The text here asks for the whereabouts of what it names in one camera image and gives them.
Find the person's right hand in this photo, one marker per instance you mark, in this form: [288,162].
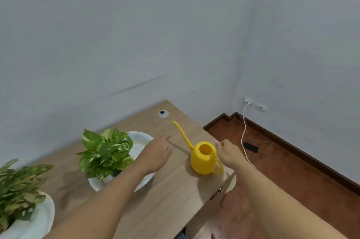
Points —
[229,154]

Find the person's left hand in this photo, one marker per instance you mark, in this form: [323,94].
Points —
[153,155]

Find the yellow plastic watering can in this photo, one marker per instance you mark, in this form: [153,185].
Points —
[202,162]

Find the pothos plant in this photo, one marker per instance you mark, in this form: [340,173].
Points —
[104,154]

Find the monstera plant with holed leaves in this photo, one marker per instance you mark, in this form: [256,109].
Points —
[17,188]

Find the person's left forearm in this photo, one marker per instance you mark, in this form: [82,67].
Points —
[107,205]

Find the person's right forearm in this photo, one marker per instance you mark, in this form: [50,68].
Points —
[275,207]

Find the black power adapter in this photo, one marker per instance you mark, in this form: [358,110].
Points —
[251,147]

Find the pale round table foot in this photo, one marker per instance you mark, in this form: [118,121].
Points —
[232,184]

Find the wooden table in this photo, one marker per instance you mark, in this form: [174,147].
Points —
[174,191]

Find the plain white plate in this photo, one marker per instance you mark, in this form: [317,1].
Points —
[39,222]

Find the metal table bracket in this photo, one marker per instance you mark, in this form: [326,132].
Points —
[217,193]

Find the white wall socket with plug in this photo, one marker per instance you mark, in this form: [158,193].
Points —
[248,101]

